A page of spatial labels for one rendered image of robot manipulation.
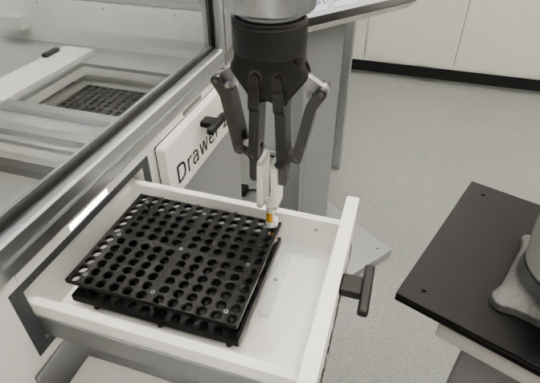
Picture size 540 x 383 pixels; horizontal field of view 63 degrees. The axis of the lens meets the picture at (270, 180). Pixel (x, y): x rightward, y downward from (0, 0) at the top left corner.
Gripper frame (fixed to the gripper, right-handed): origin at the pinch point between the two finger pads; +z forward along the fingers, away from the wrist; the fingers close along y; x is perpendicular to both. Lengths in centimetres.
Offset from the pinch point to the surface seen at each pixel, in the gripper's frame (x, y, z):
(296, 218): -4.9, -2.4, 9.8
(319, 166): -91, 9, 59
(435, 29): -277, -30, 61
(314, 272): -0.4, -6.5, 15.1
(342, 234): 0.5, -9.8, 5.9
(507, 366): -0.4, -34.6, 24.8
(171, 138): -14.1, 21.9, 5.9
